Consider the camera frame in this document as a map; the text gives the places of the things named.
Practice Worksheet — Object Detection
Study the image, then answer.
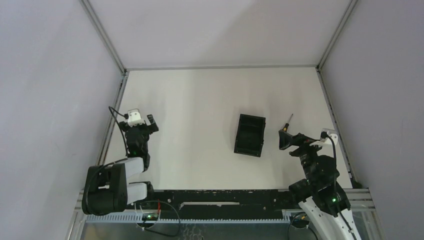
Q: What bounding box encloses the left black camera cable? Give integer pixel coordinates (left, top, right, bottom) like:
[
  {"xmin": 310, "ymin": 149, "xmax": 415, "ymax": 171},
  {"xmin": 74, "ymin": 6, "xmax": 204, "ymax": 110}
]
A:
[{"xmin": 108, "ymin": 105, "xmax": 130, "ymax": 158}]

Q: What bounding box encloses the black plastic bin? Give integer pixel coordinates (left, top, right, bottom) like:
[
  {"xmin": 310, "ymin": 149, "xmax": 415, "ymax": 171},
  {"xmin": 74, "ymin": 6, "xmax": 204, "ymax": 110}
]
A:
[{"xmin": 234, "ymin": 114, "xmax": 266, "ymax": 158}]

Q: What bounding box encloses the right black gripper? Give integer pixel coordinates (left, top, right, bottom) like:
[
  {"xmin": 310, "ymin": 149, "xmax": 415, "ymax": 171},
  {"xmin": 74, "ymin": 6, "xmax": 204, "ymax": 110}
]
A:
[{"xmin": 278, "ymin": 129, "xmax": 327, "ymax": 185}]

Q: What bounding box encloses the black looped wire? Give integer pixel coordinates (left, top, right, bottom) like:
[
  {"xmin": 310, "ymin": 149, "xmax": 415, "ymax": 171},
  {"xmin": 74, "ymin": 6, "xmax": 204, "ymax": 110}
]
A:
[{"xmin": 134, "ymin": 200, "xmax": 182, "ymax": 238}]

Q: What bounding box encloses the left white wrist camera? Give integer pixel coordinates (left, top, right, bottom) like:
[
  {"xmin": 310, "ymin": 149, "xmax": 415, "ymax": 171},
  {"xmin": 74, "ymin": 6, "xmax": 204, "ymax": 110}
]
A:
[{"xmin": 127, "ymin": 108, "xmax": 146, "ymax": 127}]

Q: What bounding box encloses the black mounting rail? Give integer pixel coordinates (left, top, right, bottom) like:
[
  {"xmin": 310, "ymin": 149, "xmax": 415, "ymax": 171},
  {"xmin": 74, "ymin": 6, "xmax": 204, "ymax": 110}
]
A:
[{"xmin": 148, "ymin": 189, "xmax": 300, "ymax": 221}]

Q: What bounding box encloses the right black camera cable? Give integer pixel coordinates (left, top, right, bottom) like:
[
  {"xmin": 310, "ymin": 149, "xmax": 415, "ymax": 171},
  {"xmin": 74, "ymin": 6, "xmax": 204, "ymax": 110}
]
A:
[{"xmin": 320, "ymin": 131, "xmax": 357, "ymax": 240}]

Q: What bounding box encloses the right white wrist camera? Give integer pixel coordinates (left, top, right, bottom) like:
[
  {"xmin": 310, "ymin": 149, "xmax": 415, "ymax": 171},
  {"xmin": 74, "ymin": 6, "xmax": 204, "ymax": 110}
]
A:
[{"xmin": 310, "ymin": 128, "xmax": 339, "ymax": 147}]

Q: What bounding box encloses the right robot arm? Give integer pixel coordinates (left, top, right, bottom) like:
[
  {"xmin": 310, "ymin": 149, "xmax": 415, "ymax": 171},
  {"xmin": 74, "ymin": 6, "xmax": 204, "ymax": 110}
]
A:
[{"xmin": 278, "ymin": 126, "xmax": 361, "ymax": 240}]

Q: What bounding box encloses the black camera cable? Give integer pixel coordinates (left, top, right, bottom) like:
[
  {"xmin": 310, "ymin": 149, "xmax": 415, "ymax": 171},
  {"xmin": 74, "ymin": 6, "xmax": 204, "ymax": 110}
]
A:
[
  {"xmin": 108, "ymin": 105, "xmax": 130, "ymax": 158},
  {"xmin": 320, "ymin": 131, "xmax": 357, "ymax": 240}
]

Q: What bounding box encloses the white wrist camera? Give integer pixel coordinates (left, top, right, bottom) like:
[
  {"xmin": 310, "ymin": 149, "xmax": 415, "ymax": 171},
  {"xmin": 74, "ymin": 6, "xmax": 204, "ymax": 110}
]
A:
[
  {"xmin": 310, "ymin": 128, "xmax": 339, "ymax": 147},
  {"xmin": 127, "ymin": 108, "xmax": 146, "ymax": 127}
]

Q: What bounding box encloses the black yellow screwdriver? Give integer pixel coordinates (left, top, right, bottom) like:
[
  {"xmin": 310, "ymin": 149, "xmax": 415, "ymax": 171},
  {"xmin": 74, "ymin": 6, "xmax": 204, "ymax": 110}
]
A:
[{"xmin": 281, "ymin": 113, "xmax": 294, "ymax": 132}]

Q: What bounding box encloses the small green circuit board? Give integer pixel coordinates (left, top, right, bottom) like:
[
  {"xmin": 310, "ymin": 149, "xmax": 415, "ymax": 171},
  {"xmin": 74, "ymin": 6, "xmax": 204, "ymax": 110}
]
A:
[{"xmin": 141, "ymin": 213, "xmax": 159, "ymax": 222}]

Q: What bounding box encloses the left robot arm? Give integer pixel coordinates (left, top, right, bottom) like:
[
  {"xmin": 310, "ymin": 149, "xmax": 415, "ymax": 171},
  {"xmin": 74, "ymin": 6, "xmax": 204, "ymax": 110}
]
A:
[{"xmin": 81, "ymin": 112, "xmax": 159, "ymax": 216}]

